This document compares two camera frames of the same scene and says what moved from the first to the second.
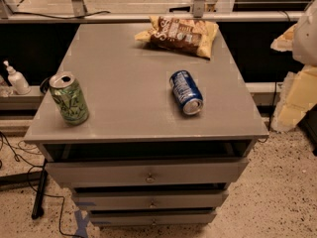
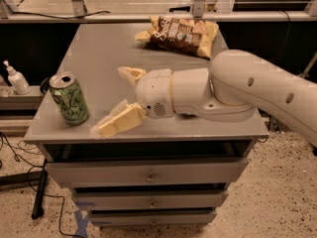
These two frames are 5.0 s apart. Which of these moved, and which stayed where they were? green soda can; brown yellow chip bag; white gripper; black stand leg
Moved: white gripper
Stayed: black stand leg; green soda can; brown yellow chip bag
